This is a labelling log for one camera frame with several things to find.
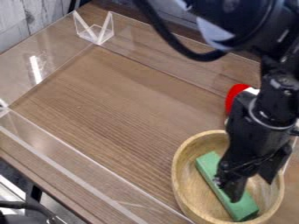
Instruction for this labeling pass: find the brown wooden bowl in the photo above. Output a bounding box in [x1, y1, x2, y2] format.
[172, 130, 286, 224]

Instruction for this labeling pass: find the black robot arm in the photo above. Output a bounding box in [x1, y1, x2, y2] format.
[183, 0, 299, 202]

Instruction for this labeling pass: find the black cable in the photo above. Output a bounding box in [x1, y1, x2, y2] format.
[132, 0, 231, 63]

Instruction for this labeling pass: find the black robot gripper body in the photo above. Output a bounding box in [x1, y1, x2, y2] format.
[216, 90, 299, 186]

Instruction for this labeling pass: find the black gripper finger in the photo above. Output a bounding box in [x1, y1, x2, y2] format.
[219, 177, 248, 203]
[258, 141, 292, 185]

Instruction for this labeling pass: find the red plush strawberry toy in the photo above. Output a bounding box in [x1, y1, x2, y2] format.
[226, 83, 252, 116]

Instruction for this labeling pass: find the black table leg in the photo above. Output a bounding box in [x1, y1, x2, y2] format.
[25, 182, 43, 203]

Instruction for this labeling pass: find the green rectangular block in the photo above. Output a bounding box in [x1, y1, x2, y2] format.
[194, 150, 260, 223]

